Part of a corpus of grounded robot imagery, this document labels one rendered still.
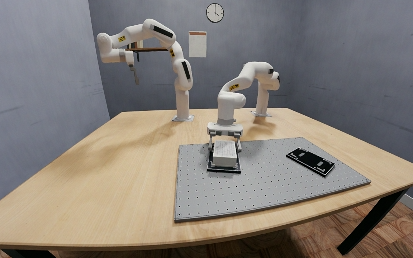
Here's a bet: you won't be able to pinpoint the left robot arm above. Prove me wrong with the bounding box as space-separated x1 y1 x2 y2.
217 62 280 125

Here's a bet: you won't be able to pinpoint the black rectangular plate nest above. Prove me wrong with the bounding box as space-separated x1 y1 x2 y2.
207 146 241 173
286 147 335 177

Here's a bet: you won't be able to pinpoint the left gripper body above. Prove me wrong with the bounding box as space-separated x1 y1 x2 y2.
207 122 243 137

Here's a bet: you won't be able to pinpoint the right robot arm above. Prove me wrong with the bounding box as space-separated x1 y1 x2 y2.
96 19 193 120

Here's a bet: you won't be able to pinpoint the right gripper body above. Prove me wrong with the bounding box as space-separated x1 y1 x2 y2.
124 49 134 65

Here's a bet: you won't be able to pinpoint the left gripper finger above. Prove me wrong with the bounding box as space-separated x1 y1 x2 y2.
208 130 222 151
228 131 242 153

